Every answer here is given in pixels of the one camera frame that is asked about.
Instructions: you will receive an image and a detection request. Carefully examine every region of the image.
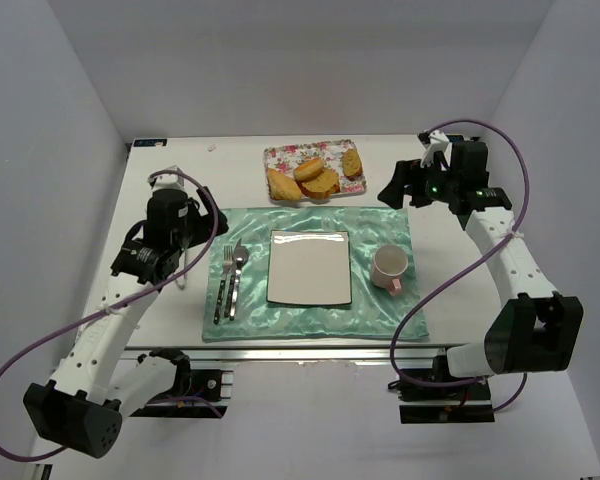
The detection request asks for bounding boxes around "small bread slice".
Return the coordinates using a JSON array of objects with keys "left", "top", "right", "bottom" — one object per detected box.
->
[{"left": 342, "top": 149, "right": 363, "bottom": 179}]

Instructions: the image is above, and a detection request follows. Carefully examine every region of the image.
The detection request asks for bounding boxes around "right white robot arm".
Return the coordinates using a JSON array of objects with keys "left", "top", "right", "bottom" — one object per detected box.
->
[{"left": 378, "top": 141, "right": 584, "bottom": 385}]

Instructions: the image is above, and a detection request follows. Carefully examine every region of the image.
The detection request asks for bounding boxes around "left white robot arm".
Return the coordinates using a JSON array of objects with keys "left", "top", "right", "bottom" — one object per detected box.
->
[{"left": 23, "top": 187, "right": 228, "bottom": 458}]

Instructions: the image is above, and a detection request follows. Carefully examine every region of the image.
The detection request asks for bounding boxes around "large bread slice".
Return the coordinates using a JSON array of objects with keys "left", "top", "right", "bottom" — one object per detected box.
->
[{"left": 298, "top": 169, "right": 340, "bottom": 200}]

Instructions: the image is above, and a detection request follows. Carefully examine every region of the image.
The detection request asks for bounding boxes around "round bread roll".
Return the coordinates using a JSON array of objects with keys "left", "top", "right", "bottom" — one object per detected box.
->
[{"left": 293, "top": 158, "right": 324, "bottom": 182}]

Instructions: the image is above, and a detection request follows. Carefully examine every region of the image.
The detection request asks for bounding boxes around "triangular bread piece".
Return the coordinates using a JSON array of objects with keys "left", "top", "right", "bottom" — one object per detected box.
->
[{"left": 267, "top": 168, "right": 303, "bottom": 202}]

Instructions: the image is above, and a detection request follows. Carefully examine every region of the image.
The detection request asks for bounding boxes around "blue label sticker right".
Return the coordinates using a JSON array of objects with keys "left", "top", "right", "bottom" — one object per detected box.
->
[{"left": 446, "top": 134, "right": 464, "bottom": 142}]

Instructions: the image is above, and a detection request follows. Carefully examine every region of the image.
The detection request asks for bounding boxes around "blue label sticker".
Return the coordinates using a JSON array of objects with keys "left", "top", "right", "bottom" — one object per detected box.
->
[
  {"left": 446, "top": 134, "right": 464, "bottom": 142},
  {"left": 133, "top": 139, "right": 167, "bottom": 148}
]

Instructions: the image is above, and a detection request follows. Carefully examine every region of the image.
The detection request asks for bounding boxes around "pink mug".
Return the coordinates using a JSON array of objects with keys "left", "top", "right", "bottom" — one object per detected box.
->
[{"left": 370, "top": 245, "right": 409, "bottom": 296}]

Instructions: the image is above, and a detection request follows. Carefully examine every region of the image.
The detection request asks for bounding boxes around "floral serving tray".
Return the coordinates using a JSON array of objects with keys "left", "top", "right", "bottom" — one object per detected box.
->
[{"left": 263, "top": 139, "right": 367, "bottom": 202}]

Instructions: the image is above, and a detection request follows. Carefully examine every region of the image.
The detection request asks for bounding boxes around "green satin placemat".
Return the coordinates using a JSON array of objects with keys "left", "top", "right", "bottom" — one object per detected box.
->
[{"left": 202, "top": 207, "right": 428, "bottom": 342}]

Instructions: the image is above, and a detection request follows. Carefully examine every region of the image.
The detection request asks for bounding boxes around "blue label sticker left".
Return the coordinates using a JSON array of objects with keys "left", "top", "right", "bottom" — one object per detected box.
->
[{"left": 133, "top": 139, "right": 167, "bottom": 148}]

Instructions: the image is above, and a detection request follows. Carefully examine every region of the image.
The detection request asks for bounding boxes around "white square plate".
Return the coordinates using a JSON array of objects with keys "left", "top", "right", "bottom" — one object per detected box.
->
[{"left": 267, "top": 230, "right": 352, "bottom": 307}]

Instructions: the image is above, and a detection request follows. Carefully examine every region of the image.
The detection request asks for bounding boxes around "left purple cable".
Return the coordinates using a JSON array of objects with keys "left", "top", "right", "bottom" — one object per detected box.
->
[{"left": 0, "top": 170, "right": 222, "bottom": 461}]

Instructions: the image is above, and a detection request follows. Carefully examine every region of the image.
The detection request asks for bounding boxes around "purple cable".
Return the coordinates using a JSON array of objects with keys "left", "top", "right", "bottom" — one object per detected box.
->
[
  {"left": 0, "top": 170, "right": 222, "bottom": 461},
  {"left": 389, "top": 118, "right": 532, "bottom": 412}
]

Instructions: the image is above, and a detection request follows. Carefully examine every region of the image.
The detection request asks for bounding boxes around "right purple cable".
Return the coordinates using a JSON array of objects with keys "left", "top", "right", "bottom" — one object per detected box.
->
[{"left": 389, "top": 118, "right": 532, "bottom": 412}]

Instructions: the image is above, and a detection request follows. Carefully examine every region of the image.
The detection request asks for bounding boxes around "aluminium table rail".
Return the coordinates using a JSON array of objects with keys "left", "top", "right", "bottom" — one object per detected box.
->
[{"left": 121, "top": 341, "right": 443, "bottom": 363}]

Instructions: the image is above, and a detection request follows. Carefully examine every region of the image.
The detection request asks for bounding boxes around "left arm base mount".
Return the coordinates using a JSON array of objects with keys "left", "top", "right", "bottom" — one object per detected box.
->
[{"left": 131, "top": 348, "right": 233, "bottom": 419}]

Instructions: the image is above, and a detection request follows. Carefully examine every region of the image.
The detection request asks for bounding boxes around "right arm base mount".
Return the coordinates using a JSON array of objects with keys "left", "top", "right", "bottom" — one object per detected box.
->
[{"left": 387, "top": 346, "right": 495, "bottom": 425}]

